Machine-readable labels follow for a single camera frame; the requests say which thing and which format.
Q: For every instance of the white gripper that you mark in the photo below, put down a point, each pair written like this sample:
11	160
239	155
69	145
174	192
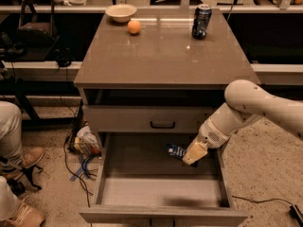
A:
209	136

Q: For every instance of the blue rxbar blueberry bar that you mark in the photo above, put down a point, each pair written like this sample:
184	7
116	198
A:
176	152

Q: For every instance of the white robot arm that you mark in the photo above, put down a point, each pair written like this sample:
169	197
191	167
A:
245	103

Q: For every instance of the open lower drawer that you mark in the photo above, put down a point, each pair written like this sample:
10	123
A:
139	183

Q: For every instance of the grey drawer cabinet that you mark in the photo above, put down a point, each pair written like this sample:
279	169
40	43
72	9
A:
161	66

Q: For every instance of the closed upper drawer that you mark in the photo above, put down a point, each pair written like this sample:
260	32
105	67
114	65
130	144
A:
146	118

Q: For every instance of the snack bag on floor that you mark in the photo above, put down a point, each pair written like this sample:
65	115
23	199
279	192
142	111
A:
86	142

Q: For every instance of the blue soda can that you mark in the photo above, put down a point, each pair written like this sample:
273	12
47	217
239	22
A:
202	17

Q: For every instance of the orange fruit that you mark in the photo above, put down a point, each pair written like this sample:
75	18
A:
134	27

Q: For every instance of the white bowl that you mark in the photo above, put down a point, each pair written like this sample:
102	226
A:
121	13

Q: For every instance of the tan boot lower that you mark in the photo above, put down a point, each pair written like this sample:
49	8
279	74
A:
25	216

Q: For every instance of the tan boot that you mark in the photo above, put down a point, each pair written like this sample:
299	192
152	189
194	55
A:
25	159
25	216

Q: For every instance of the tan boot upper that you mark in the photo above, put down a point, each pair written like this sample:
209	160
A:
25	159

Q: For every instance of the person leg upper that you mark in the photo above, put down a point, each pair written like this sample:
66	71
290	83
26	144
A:
10	132

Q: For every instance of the person leg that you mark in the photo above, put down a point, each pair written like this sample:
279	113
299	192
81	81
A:
9	203
10	132

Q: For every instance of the person leg lower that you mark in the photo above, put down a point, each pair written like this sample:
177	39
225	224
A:
9	203

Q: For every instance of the black bag on shelf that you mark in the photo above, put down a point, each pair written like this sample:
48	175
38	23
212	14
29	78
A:
37	33

